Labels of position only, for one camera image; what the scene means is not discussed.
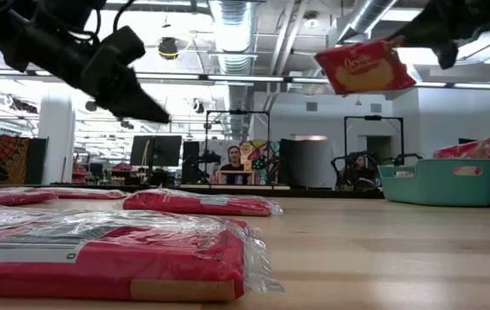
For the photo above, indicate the black metal rig frame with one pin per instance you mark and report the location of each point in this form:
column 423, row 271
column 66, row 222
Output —
column 236, row 113
column 374, row 117

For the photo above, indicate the grey partition panel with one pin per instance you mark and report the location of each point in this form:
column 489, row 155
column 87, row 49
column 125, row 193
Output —
column 313, row 163

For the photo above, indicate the teal plastic basket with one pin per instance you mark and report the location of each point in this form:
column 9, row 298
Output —
column 438, row 185

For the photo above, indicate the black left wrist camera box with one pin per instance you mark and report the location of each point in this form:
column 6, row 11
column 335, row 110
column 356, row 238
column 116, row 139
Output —
column 122, row 43

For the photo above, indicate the silver ventilation duct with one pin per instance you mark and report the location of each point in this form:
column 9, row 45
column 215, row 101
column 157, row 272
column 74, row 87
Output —
column 231, row 34
column 365, row 17

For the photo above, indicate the black aluminium table frame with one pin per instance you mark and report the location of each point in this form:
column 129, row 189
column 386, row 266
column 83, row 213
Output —
column 313, row 193

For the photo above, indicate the person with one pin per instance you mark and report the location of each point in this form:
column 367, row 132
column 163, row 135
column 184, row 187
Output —
column 233, row 161
column 358, row 165

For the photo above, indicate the colourful mural panel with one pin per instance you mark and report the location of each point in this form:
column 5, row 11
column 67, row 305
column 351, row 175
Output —
column 264, row 159

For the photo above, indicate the black upright panel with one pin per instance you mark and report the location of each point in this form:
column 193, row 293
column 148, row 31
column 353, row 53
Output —
column 190, row 161

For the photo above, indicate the black background robot arm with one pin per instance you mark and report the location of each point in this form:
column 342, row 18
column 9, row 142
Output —
column 408, row 158

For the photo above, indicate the red plastic-wrapped popcorn bag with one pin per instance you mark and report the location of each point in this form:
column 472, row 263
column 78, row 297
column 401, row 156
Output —
column 365, row 69
column 94, row 194
column 8, row 197
column 141, row 262
column 468, row 150
column 193, row 206

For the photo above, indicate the orange patterned display board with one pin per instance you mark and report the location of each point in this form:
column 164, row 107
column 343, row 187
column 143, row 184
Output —
column 8, row 148

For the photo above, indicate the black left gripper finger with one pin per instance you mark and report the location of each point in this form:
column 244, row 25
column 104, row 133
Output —
column 147, row 107
column 126, row 111

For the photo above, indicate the white square pillar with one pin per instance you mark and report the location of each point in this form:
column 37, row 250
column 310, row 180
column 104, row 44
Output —
column 57, row 138

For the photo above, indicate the dark computer monitor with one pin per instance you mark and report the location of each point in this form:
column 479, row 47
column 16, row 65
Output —
column 158, row 150

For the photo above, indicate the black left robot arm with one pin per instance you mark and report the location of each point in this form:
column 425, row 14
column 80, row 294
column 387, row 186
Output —
column 33, row 39

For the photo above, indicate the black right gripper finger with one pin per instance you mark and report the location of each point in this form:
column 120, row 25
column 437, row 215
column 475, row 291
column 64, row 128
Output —
column 447, row 53
column 417, row 32

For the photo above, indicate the black round ceiling fixture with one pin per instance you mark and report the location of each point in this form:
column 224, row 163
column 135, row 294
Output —
column 168, row 47

